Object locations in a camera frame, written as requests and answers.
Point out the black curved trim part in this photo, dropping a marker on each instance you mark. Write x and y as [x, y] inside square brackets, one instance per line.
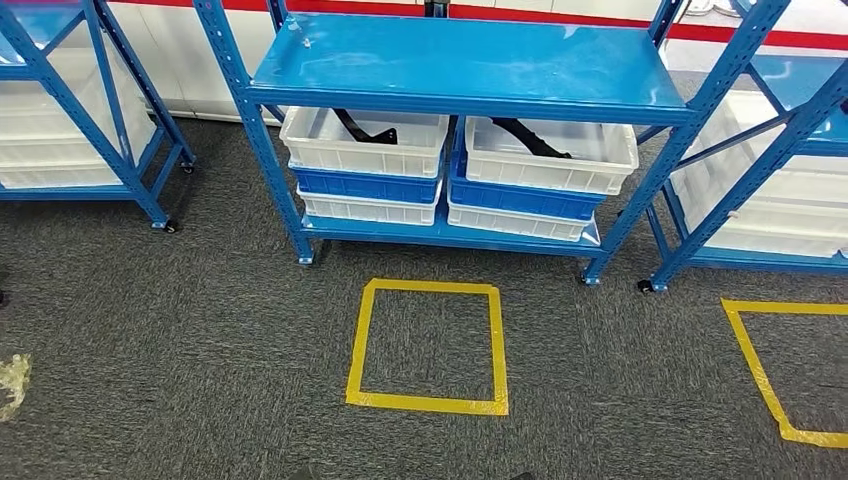
[364, 134]
[530, 140]

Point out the blue metal shelf rack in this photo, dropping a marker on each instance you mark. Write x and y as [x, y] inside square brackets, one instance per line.
[464, 66]
[99, 132]
[748, 179]

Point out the yellow floor tape square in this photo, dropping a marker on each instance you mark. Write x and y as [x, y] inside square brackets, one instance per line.
[755, 364]
[424, 403]

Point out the white car body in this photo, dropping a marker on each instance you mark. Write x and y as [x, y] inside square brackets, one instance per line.
[172, 60]

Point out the crumpled clear tape scrap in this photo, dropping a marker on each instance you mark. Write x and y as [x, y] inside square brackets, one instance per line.
[13, 384]

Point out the black stanchion post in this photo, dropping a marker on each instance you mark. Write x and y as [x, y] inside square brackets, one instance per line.
[437, 8]

